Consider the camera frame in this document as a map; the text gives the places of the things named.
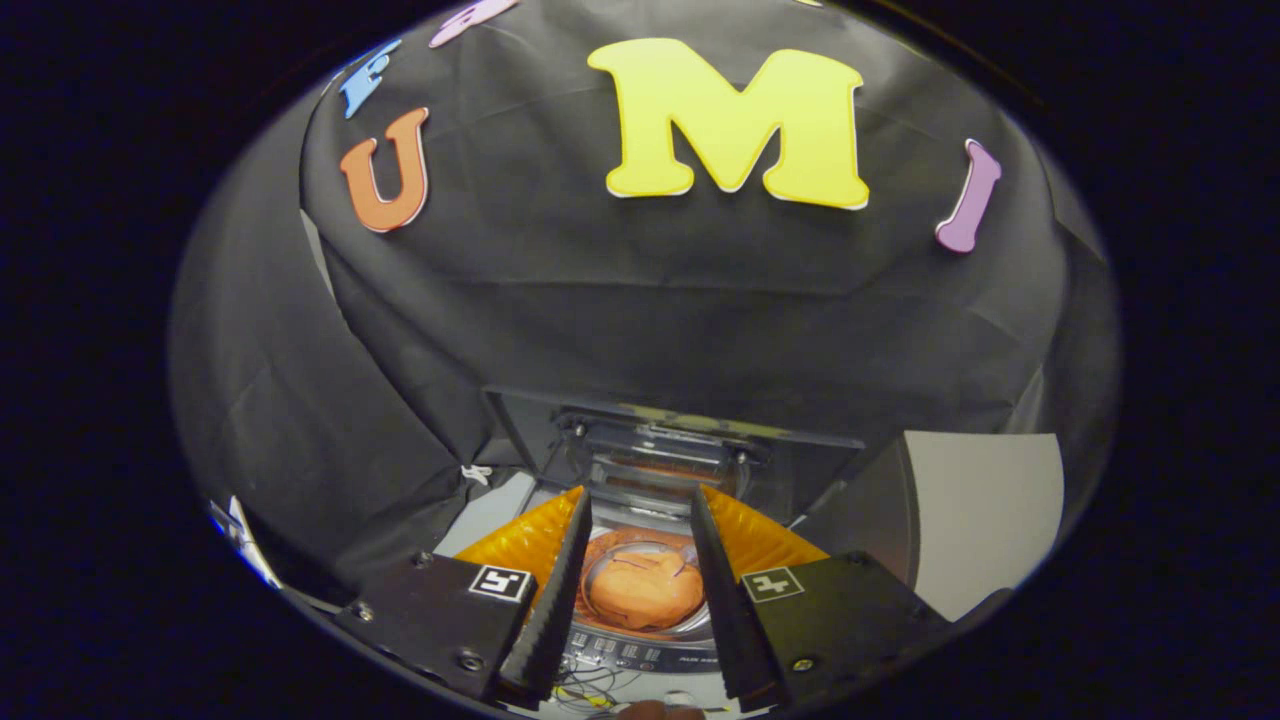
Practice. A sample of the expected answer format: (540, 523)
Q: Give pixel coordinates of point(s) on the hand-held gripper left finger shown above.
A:
(555, 610)

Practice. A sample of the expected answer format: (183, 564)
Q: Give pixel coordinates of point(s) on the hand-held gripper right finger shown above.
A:
(725, 610)

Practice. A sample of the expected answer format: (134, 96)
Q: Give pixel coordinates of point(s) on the orange polo shirt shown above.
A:
(645, 595)

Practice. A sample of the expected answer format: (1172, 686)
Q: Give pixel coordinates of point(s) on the grey washing machine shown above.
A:
(640, 652)

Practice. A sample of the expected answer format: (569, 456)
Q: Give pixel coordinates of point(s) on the grey cabinet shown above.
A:
(980, 510)

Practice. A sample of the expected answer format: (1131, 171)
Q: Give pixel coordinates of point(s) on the black backdrop cloth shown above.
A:
(650, 300)

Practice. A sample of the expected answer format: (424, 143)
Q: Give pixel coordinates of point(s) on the white and blue object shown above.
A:
(245, 535)

